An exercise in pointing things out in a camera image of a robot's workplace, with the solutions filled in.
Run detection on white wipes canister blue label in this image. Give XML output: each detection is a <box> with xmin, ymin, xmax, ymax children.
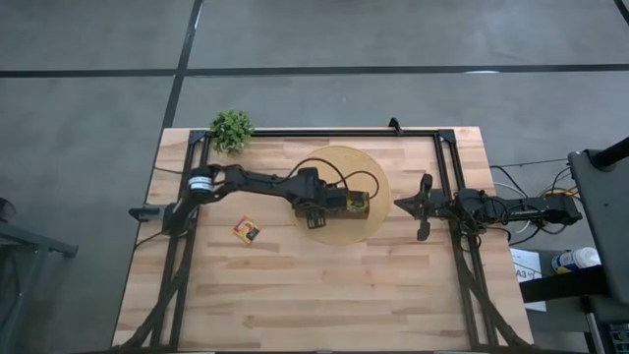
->
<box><xmin>550</xmin><ymin>246</ymin><xmax>602</xmax><ymax>275</ymax></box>

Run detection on brown wooden tea organizer box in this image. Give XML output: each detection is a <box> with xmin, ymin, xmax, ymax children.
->
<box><xmin>293</xmin><ymin>190</ymin><xmax>372</xmax><ymax>221</ymax></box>

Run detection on grey metal cart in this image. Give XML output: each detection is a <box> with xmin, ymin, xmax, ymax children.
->
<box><xmin>568</xmin><ymin>136</ymin><xmax>629</xmax><ymax>309</ymax></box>

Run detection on round woven straw placemat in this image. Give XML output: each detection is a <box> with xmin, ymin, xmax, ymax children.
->
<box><xmin>288</xmin><ymin>145</ymin><xmax>393</xmax><ymax>247</ymax></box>

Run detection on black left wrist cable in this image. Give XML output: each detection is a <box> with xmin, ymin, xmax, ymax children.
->
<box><xmin>284</xmin><ymin>156</ymin><xmax>381</xmax><ymax>201</ymax></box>

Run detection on white printed paper sheet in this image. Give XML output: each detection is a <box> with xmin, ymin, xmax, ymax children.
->
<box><xmin>509</xmin><ymin>248</ymin><xmax>548</xmax><ymax>314</ymax></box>

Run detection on grey metal stand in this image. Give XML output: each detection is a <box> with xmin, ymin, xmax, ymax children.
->
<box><xmin>0</xmin><ymin>196</ymin><xmax>80</xmax><ymax>354</ymax></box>

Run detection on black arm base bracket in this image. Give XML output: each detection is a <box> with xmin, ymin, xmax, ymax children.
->
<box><xmin>128</xmin><ymin>206</ymin><xmax>162</xmax><ymax>222</ymax></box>

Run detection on yellow cable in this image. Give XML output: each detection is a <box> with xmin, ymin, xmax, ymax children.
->
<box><xmin>547</xmin><ymin>186</ymin><xmax>582</xmax><ymax>199</ymax></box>

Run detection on black aluminium table frame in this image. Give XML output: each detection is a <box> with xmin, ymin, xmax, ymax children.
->
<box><xmin>112</xmin><ymin>128</ymin><xmax>535</xmax><ymax>354</ymax></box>

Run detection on potted green plant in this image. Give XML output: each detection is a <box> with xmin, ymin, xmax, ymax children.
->
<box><xmin>209</xmin><ymin>108</ymin><xmax>256</xmax><ymax>158</ymax></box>

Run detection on dark patterned device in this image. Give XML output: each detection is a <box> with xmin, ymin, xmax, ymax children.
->
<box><xmin>607</xmin><ymin>322</ymin><xmax>629</xmax><ymax>354</ymax></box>

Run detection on black cart crossbar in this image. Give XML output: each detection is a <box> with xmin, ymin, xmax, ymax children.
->
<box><xmin>519</xmin><ymin>265</ymin><xmax>610</xmax><ymax>305</ymax></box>

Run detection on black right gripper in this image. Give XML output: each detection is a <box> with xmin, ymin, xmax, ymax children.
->
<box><xmin>394</xmin><ymin>173</ymin><xmax>463</xmax><ymax>242</ymax></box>

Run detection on orange black tea packet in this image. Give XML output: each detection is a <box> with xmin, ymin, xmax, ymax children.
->
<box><xmin>232</xmin><ymin>214</ymin><xmax>262</xmax><ymax>245</ymax></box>

